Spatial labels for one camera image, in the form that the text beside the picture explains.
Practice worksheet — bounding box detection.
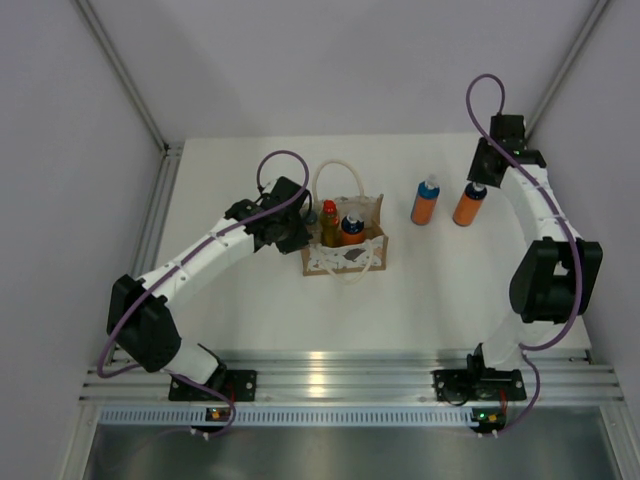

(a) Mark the clear bottle dark cap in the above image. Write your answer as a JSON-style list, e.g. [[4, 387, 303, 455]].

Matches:
[[305, 211, 318, 226]]

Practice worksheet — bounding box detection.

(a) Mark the yellow bottle red cap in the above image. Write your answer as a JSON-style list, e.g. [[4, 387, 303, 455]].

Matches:
[[320, 199, 341, 248]]

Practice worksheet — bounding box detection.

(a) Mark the orange spray bottle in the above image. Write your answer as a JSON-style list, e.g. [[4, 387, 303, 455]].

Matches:
[[452, 182, 487, 227], [410, 175, 440, 226], [341, 210, 366, 245]]

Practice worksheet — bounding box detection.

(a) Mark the canvas jute tote bag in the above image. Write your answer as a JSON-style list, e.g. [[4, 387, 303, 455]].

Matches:
[[301, 159, 389, 285]]

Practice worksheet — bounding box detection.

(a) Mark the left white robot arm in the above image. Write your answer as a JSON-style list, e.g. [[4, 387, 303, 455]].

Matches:
[[106, 176, 310, 400]]

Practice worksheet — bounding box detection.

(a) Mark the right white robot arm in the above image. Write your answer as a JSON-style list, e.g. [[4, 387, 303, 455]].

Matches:
[[463, 114, 603, 397]]

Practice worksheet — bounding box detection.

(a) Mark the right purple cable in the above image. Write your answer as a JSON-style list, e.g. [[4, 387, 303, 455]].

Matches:
[[465, 73, 586, 436]]

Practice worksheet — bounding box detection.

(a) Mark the aluminium mounting rail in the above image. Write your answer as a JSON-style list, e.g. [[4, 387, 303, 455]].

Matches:
[[79, 350, 624, 406]]

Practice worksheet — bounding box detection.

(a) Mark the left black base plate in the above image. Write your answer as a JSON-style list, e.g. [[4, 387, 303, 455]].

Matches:
[[168, 369, 258, 402]]

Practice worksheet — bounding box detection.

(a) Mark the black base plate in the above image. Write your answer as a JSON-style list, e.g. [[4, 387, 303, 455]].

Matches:
[[432, 369, 527, 406], [168, 369, 258, 402]]

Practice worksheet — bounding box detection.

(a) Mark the right aluminium frame post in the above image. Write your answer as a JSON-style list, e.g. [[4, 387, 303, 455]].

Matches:
[[526, 0, 614, 141]]

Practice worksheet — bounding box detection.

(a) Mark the aluminium frame post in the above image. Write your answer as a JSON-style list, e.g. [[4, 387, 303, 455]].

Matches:
[[526, 0, 614, 141], [70, 0, 168, 155]]

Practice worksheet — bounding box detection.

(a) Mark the left aluminium frame post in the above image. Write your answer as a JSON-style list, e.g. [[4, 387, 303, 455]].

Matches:
[[70, 0, 168, 155]]

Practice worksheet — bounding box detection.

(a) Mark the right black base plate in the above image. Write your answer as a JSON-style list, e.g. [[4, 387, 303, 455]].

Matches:
[[432, 369, 527, 406]]

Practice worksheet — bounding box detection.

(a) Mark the slotted grey cable duct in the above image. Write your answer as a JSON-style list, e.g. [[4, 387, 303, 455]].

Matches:
[[99, 406, 503, 427]]

